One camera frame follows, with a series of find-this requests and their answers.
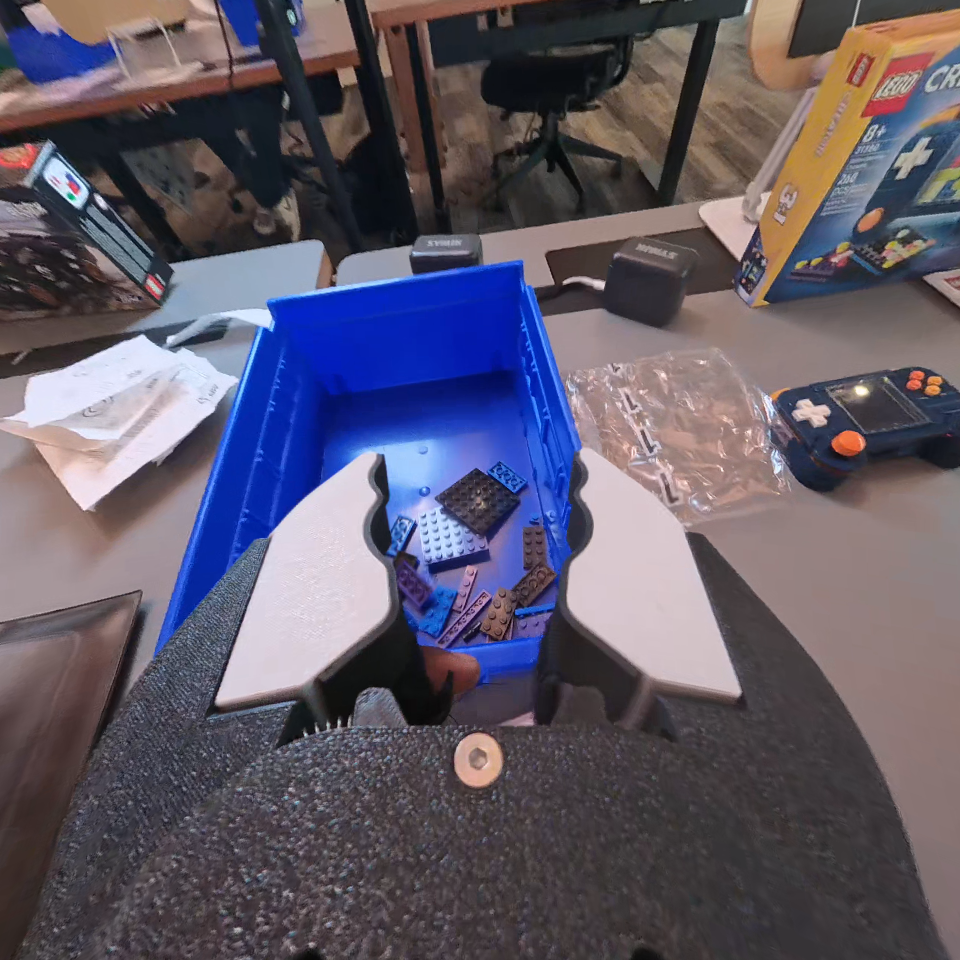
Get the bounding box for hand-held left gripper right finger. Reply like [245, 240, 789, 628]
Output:
[560, 447, 744, 706]

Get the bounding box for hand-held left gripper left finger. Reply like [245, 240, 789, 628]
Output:
[213, 452, 402, 714]

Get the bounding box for pile of brick plates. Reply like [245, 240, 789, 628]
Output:
[386, 459, 560, 650]

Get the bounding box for person's left hand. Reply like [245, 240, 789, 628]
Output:
[420, 648, 481, 695]

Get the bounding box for clear plastic bag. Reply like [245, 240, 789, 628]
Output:
[564, 347, 794, 528]

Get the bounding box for crumpled white paper sheet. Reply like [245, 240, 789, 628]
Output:
[0, 335, 240, 513]

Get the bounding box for dark blue brick game console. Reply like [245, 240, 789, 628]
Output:
[771, 366, 960, 493]

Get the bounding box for black power adapter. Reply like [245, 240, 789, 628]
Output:
[408, 232, 483, 276]
[603, 238, 700, 328]

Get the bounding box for white panel stand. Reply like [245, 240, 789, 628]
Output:
[699, 90, 820, 264]

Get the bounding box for dark printed box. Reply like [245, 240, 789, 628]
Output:
[0, 140, 175, 322]

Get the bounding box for brick set box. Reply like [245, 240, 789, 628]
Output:
[733, 11, 960, 309]

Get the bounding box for black office chair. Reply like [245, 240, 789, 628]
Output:
[478, 33, 637, 215]

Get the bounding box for wooden office desk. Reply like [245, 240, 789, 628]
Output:
[367, 0, 751, 205]
[0, 7, 421, 249]

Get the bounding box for black wood-rimmed panel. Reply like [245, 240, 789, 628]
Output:
[748, 0, 960, 93]

